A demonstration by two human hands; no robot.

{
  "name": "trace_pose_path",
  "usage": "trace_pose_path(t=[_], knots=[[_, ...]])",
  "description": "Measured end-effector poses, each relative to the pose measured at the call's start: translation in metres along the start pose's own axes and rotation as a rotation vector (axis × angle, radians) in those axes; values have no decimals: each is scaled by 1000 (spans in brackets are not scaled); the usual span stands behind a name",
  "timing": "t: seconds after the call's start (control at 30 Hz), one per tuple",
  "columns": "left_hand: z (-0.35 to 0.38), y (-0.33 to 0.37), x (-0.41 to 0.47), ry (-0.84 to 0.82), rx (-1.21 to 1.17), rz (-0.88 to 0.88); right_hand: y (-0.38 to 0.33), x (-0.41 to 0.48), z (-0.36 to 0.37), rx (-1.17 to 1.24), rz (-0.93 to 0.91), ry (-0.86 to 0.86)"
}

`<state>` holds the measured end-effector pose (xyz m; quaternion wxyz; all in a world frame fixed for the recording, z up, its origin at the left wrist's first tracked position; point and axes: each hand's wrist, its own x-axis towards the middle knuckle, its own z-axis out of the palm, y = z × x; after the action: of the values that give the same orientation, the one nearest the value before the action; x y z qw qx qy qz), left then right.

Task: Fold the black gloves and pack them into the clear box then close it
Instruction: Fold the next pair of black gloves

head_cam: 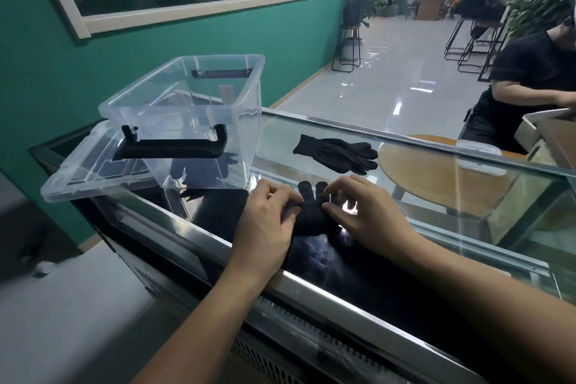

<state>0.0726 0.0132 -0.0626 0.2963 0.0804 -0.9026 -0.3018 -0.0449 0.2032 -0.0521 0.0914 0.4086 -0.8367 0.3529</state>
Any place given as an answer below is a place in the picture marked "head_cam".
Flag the person's right hand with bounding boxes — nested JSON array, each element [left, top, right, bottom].
[[320, 173, 429, 264]]

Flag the person's left hand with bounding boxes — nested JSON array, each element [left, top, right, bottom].
[[226, 179, 305, 284]]

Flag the clear plastic box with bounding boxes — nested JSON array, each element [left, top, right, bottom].
[[98, 53, 266, 191]]

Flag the clear plastic lid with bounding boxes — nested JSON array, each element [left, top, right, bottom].
[[40, 120, 172, 203]]

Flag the person's left forearm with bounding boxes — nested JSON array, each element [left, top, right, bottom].
[[130, 260, 271, 384]]

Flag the person's right forearm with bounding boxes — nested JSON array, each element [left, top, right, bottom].
[[404, 235, 576, 384]]

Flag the white flat box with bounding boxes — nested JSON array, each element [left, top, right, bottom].
[[455, 139, 508, 178]]

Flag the white open box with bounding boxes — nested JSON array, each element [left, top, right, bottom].
[[514, 108, 576, 151]]

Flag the round wooden table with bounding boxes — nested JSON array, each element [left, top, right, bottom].
[[377, 134, 527, 218]]

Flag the glass display case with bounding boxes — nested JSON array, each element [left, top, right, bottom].
[[28, 108, 576, 384]]

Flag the black chair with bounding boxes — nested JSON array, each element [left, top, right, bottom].
[[458, 107, 478, 139]]

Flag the white round pot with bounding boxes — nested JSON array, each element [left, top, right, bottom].
[[340, 37, 362, 61]]

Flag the black metal plant stand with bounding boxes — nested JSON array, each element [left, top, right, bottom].
[[331, 24, 363, 73]]

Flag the black bar stool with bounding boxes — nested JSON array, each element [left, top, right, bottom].
[[457, 20, 505, 74], [444, 17, 478, 61]]

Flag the wooden desk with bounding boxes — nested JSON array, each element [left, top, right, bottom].
[[415, 0, 446, 22]]

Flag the large leafy green plant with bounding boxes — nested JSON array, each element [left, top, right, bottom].
[[503, 0, 576, 43]]

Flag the white head-mounted headset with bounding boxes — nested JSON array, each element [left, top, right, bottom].
[[562, 1, 576, 52]]

